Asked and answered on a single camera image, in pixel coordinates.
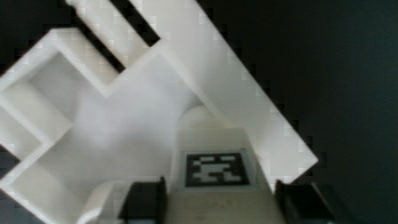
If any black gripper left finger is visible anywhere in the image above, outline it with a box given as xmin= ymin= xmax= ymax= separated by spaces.
xmin=120 ymin=178 xmax=167 ymax=224

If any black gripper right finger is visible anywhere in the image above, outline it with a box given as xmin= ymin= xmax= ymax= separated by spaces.
xmin=274 ymin=181 xmax=356 ymax=224

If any white chair leg block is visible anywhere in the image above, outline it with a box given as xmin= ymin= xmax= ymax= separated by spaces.
xmin=157 ymin=128 xmax=292 ymax=224

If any white chair seat plate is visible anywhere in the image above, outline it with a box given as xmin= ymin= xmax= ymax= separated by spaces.
xmin=0 ymin=0 xmax=319 ymax=224

